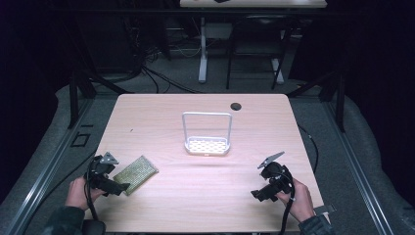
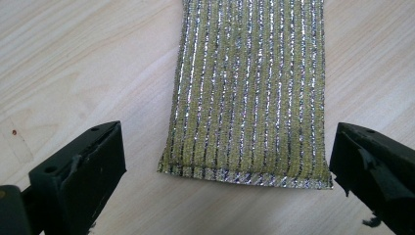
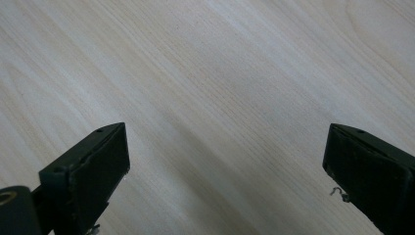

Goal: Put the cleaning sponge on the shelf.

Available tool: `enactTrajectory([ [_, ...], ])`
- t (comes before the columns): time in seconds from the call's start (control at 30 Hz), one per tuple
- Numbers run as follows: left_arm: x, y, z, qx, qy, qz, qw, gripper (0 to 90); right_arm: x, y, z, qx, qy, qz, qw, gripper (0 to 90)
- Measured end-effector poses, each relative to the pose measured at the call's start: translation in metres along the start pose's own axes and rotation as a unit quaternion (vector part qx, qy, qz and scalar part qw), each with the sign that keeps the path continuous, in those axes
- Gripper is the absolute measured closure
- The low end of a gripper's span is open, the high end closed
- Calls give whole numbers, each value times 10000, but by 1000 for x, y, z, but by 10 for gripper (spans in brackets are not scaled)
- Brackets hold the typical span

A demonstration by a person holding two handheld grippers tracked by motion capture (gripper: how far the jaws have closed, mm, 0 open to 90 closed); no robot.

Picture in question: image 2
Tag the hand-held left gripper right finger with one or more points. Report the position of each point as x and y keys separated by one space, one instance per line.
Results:
x=378 y=163

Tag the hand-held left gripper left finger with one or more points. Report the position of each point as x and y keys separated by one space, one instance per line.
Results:
x=75 y=182

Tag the green silver striped scouring sponge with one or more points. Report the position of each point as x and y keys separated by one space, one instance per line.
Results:
x=248 y=98

